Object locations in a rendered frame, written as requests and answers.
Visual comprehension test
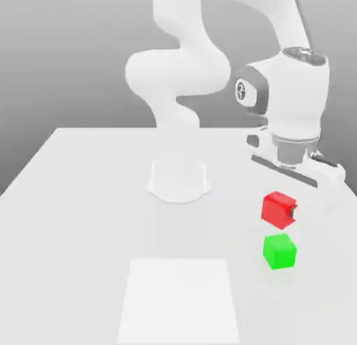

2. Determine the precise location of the small red cube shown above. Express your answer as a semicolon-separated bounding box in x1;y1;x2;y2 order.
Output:
261;190;298;231

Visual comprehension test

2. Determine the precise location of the small green cube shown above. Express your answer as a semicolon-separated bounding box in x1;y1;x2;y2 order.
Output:
262;233;298;271

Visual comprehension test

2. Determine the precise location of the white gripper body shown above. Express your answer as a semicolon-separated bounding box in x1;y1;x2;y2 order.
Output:
250;154;319;199

